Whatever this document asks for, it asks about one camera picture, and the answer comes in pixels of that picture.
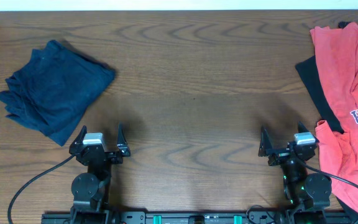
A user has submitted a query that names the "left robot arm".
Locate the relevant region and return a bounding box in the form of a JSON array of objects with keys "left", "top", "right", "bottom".
[{"left": 69, "top": 124, "right": 131, "bottom": 224}]

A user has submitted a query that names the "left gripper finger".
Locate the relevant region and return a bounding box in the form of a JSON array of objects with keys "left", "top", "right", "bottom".
[
  {"left": 71, "top": 125, "right": 87, "bottom": 146},
  {"left": 117, "top": 123, "right": 129, "bottom": 150}
]

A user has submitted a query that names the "folded navy blue shirt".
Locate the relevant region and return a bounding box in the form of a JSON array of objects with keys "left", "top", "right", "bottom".
[{"left": 0, "top": 40, "right": 116, "bottom": 146}]

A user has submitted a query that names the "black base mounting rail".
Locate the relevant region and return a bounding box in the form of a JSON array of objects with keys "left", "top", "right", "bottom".
[{"left": 41, "top": 210, "right": 352, "bottom": 224}]

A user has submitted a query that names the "black patterned garment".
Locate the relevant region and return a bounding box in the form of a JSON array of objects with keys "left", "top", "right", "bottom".
[{"left": 295, "top": 21, "right": 358, "bottom": 222}]

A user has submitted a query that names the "red soccer t-shirt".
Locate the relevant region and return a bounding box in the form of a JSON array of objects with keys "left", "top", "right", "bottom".
[{"left": 310, "top": 10, "right": 358, "bottom": 212}]

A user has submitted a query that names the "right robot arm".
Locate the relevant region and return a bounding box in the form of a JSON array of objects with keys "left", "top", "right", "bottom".
[{"left": 258, "top": 123, "right": 332, "bottom": 224}]

